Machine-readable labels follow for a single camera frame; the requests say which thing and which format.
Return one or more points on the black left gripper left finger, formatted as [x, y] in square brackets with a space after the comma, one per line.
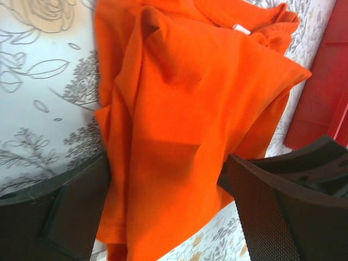
[56, 219]

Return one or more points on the orange t shirt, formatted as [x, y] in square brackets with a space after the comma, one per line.
[183, 85]

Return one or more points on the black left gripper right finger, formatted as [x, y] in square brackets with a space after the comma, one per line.
[293, 206]

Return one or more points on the red plastic bin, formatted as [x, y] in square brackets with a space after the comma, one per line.
[322, 108]

